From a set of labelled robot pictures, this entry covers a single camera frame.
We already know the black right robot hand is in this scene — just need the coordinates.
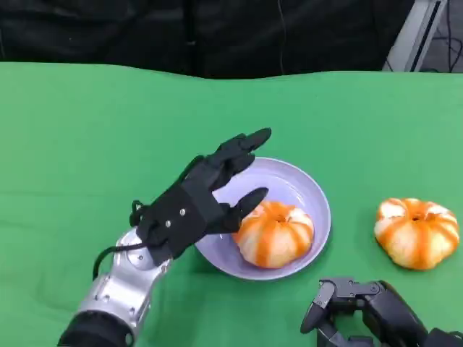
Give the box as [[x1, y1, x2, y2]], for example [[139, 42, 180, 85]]
[[300, 277, 430, 347]]

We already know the black backdrop curtain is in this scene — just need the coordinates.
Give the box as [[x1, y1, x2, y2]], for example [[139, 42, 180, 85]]
[[0, 0, 415, 80]]

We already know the lilac plate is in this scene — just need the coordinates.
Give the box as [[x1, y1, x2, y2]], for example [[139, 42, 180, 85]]
[[195, 157, 332, 282]]

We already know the black floor cable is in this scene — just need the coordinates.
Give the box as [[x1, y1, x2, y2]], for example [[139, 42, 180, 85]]
[[430, 0, 463, 73]]

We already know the orange white toy bread roll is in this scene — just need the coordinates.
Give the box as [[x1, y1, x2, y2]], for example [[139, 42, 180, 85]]
[[374, 197, 460, 271], [231, 200, 315, 269]]

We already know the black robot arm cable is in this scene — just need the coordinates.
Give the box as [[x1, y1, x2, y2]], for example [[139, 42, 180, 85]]
[[92, 200, 148, 281]]

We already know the green table cloth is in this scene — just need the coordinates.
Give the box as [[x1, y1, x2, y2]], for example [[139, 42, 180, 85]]
[[0, 61, 463, 347]]

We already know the grey aluminium frame post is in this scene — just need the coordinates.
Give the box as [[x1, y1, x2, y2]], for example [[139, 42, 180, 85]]
[[382, 0, 448, 72]]

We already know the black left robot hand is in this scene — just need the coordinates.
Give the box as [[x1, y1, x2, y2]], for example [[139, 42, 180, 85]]
[[138, 127, 272, 267]]

